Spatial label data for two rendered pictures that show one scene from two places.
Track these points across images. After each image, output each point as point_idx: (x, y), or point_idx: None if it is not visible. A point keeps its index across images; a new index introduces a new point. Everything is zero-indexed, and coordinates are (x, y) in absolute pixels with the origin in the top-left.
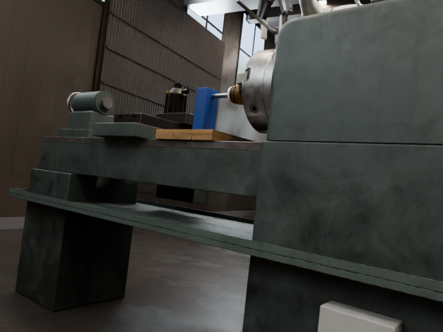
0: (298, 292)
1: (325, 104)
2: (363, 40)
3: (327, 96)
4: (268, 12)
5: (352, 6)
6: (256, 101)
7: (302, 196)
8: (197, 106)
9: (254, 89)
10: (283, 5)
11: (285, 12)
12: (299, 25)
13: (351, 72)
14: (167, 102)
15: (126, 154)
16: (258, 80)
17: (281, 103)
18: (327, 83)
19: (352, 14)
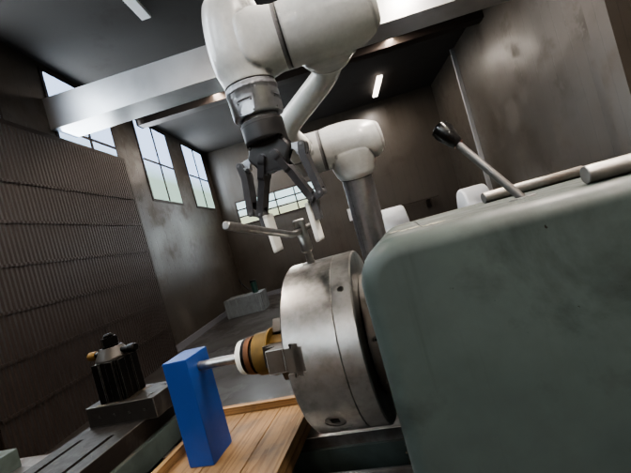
0: None
1: (580, 447)
2: (629, 282)
3: (578, 428)
4: (269, 195)
5: (347, 126)
6: (340, 412)
7: None
8: (177, 401)
9: (329, 391)
10: (304, 182)
11: (315, 195)
12: (423, 260)
13: (623, 365)
14: (100, 383)
15: None
16: (330, 371)
17: (446, 453)
18: (565, 395)
19: (570, 220)
